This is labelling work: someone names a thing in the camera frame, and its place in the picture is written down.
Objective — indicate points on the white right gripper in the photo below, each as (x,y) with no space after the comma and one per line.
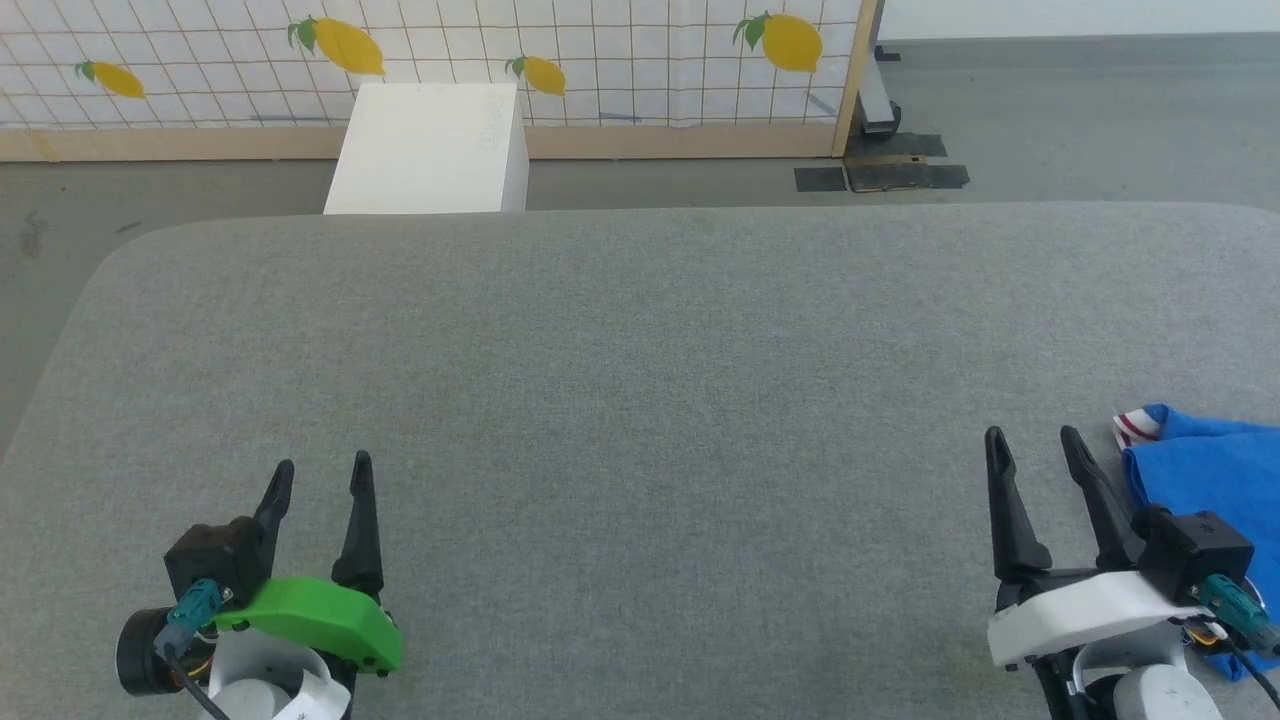
(1090,610)

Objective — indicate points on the white rectangular box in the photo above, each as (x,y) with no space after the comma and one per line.
(430,150)

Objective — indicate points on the lemon print partition screen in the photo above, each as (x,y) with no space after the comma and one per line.
(640,70)

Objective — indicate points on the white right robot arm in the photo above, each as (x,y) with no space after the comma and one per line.
(1140,690)

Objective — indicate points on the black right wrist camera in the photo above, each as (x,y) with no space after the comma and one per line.
(1195,550)

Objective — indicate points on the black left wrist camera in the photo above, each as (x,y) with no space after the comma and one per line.
(215,555)

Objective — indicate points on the grey fabric sofa seat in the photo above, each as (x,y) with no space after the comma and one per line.
(650,400)

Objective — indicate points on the grey metal partition foot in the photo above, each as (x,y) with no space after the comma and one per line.
(878,100)

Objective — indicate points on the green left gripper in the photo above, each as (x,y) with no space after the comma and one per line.
(320,620)

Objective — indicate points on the small black floor patch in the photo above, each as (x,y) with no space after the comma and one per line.
(821,179)

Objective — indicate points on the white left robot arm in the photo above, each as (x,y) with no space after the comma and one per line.
(265,680)

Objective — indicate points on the blue white basketball jersey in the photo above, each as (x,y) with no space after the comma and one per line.
(1215,470)

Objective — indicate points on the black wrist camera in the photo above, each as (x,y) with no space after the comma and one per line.
(1195,550)
(215,555)

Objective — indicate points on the large black floor patch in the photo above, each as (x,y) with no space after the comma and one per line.
(905,170)

